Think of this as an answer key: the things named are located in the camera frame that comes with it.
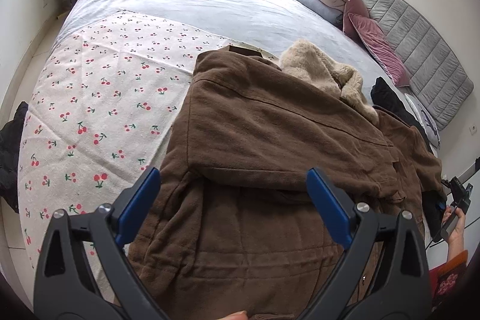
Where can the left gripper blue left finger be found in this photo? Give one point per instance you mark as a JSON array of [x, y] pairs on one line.
[[133, 205]]

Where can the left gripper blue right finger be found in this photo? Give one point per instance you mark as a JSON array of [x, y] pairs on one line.
[[334, 206]]

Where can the brown fleece-collared jacket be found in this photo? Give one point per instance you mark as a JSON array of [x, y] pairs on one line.
[[233, 227]]

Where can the person right hand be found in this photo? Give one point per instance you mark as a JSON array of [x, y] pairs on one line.
[[456, 238]]

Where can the printed grey pillow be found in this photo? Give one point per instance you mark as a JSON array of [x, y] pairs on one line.
[[424, 117]]

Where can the cherry print bed sheet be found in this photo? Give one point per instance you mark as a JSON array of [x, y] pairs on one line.
[[101, 113]]

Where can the grey padded headboard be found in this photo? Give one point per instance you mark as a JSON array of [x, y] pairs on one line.
[[437, 77]]

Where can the black garment on bed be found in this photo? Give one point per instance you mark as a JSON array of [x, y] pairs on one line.
[[384, 97]]

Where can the black jacket on floor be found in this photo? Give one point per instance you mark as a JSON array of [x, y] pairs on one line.
[[10, 138]]

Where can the pink velvet pillow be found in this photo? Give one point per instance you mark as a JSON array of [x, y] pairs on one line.
[[355, 7], [374, 40]]

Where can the folded light blue blanket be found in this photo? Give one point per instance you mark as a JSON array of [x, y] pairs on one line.
[[333, 16]]

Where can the light blue bed cover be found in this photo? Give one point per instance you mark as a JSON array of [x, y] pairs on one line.
[[272, 25]]

